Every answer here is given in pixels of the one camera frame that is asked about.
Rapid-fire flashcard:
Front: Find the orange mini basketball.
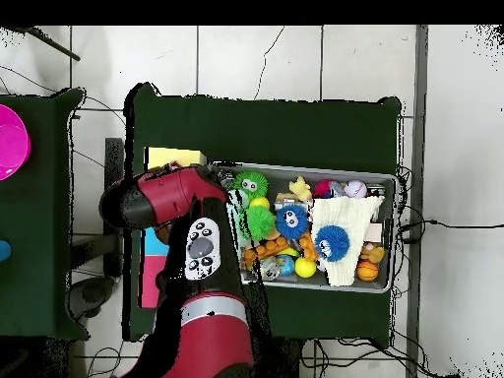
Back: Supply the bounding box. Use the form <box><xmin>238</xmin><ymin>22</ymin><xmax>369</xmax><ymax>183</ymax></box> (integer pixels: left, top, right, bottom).
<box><xmin>355</xmin><ymin>259</ymin><xmax>380</xmax><ymax>282</ymax></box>

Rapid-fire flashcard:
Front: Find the wooden box with three holes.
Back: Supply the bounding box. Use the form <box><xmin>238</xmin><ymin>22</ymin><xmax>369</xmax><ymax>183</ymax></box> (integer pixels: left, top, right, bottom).
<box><xmin>139</xmin><ymin>146</ymin><xmax>208</xmax><ymax>310</ymax></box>

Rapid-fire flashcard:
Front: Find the black upright panel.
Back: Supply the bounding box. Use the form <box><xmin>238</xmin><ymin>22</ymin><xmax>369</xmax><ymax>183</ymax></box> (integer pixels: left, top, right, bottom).
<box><xmin>103</xmin><ymin>137</ymin><xmax>125</xmax><ymax>277</ymax></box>

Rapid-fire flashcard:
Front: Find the dark green table cloth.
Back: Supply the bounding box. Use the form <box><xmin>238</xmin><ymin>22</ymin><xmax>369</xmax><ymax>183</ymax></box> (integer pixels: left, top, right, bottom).
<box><xmin>0</xmin><ymin>88</ymin><xmax>90</xmax><ymax>340</ymax></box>
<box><xmin>123</xmin><ymin>82</ymin><xmax>403</xmax><ymax>347</ymax></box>

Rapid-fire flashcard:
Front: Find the white baseball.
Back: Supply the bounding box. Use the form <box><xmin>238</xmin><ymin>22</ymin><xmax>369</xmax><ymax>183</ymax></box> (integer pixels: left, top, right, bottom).
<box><xmin>343</xmin><ymin>179</ymin><xmax>368</xmax><ymax>199</ymax></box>

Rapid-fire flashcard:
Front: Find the green spiky googly-eyed ball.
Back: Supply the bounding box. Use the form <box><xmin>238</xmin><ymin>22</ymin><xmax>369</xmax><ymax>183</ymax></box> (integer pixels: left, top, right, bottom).
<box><xmin>233</xmin><ymin>169</ymin><xmax>270</xmax><ymax>200</ymax></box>

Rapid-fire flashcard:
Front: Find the shallow grey mesh bin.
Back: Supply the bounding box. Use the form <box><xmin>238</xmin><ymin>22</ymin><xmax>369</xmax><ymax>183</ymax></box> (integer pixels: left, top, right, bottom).
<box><xmin>212</xmin><ymin>160</ymin><xmax>397</xmax><ymax>294</ymax></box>

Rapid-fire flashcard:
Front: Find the dark rod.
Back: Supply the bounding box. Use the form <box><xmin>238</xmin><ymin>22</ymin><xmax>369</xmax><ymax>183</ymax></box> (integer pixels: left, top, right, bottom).
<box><xmin>11</xmin><ymin>25</ymin><xmax>82</xmax><ymax>62</ymax></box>

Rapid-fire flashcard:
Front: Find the blue spiky googly-eyed ball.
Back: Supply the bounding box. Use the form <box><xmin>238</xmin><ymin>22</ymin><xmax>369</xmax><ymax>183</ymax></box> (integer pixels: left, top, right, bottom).
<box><xmin>275</xmin><ymin>204</ymin><xmax>309</xmax><ymax>240</ymax></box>
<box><xmin>314</xmin><ymin>224</ymin><xmax>350</xmax><ymax>263</ymax></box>

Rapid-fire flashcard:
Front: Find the globe print ball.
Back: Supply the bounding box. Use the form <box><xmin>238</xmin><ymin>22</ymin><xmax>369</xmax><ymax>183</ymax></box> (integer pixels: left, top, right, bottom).
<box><xmin>275</xmin><ymin>254</ymin><xmax>295</xmax><ymax>277</ymax></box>

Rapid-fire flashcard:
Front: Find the pink plastic bowl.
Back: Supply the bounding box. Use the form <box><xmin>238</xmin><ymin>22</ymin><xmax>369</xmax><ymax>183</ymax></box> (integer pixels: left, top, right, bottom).
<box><xmin>0</xmin><ymin>103</ymin><xmax>32</xmax><ymax>182</ymax></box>

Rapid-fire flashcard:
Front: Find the grey stand foot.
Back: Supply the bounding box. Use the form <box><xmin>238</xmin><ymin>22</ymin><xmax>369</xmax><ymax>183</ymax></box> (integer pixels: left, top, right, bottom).
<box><xmin>68</xmin><ymin>275</ymin><xmax>115</xmax><ymax>320</ymax></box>

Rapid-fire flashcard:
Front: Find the cream knitted cloth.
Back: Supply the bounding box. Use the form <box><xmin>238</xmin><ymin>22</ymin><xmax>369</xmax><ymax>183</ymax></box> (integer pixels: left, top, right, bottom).
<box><xmin>310</xmin><ymin>195</ymin><xmax>385</xmax><ymax>287</ymax></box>

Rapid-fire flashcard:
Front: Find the yellow foam toy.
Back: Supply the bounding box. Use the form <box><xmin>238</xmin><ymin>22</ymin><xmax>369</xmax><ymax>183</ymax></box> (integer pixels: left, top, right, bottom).
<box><xmin>287</xmin><ymin>175</ymin><xmax>313</xmax><ymax>202</ymax></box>

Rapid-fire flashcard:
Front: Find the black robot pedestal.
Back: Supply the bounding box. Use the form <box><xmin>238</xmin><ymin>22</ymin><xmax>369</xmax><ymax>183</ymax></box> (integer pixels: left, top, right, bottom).
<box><xmin>271</xmin><ymin>338</ymin><xmax>304</xmax><ymax>378</ymax></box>

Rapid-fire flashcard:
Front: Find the black power cable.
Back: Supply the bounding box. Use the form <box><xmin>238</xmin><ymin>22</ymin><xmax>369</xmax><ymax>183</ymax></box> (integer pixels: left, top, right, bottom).
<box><xmin>401</xmin><ymin>219</ymin><xmax>504</xmax><ymax>231</ymax></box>

